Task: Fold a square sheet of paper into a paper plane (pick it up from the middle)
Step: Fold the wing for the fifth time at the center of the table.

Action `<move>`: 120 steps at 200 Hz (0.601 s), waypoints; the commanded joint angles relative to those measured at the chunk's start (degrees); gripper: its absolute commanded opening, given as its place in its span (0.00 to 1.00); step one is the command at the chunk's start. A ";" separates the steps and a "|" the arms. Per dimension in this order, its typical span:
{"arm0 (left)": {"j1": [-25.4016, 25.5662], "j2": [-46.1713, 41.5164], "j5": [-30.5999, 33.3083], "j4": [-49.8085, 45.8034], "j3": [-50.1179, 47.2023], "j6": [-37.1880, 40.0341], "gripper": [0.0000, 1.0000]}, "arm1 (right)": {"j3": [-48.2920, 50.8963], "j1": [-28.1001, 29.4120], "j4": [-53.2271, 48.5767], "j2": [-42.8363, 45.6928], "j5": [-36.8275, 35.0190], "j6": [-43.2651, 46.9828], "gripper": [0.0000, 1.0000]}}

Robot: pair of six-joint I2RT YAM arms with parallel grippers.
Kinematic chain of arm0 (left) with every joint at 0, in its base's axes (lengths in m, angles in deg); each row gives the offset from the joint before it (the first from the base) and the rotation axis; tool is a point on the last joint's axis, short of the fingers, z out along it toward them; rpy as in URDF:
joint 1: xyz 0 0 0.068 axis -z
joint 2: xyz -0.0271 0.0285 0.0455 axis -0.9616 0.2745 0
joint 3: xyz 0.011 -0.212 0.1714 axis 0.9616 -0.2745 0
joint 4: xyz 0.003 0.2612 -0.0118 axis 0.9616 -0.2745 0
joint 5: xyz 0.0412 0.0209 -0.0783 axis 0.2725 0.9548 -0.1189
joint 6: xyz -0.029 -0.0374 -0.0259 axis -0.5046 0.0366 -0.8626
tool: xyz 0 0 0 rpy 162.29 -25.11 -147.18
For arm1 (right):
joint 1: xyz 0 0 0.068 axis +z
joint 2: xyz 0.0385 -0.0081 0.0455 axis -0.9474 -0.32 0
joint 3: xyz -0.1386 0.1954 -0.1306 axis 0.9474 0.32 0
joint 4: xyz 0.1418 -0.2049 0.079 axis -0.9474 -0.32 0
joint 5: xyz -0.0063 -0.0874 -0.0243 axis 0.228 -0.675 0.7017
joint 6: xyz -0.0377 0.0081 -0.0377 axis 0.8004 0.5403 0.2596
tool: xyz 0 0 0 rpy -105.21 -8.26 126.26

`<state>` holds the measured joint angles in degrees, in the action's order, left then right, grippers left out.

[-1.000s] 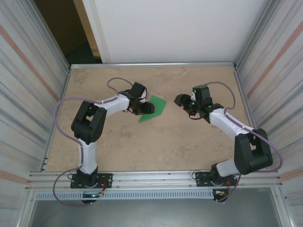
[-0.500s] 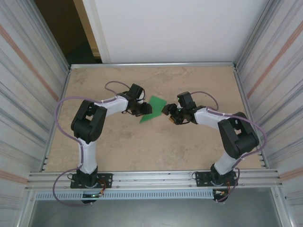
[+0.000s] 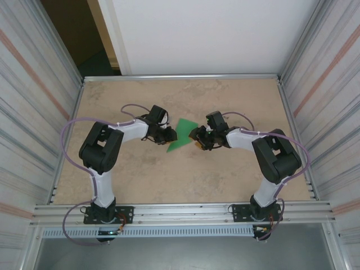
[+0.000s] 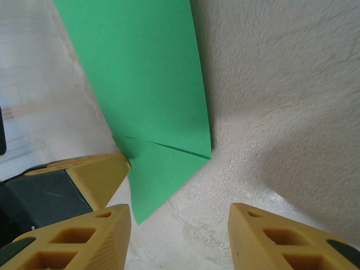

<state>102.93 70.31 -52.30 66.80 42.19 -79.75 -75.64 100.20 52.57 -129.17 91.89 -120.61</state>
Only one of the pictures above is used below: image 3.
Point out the green paper sheet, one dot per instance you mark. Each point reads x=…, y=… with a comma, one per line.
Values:
x=182, y=135

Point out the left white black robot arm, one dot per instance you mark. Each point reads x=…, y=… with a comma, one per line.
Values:
x=99, y=149

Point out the grey metal sheet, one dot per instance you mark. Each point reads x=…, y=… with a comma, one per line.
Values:
x=180, y=253

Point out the aluminium table edge rail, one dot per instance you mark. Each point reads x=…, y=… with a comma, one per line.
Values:
x=180, y=77

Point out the wide aluminium mounting rail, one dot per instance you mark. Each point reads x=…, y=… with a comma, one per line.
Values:
x=180, y=213

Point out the aluminium table side rail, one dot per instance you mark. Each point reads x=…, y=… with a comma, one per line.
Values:
x=288, y=112
x=76, y=107

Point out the white door frame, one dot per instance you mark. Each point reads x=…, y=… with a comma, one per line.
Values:
x=118, y=47

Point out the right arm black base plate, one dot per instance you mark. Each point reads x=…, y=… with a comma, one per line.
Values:
x=239, y=212

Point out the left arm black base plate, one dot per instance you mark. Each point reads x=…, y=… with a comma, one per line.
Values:
x=126, y=215

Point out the aluminium frame post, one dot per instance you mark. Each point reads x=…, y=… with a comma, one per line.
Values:
x=56, y=42
x=306, y=42

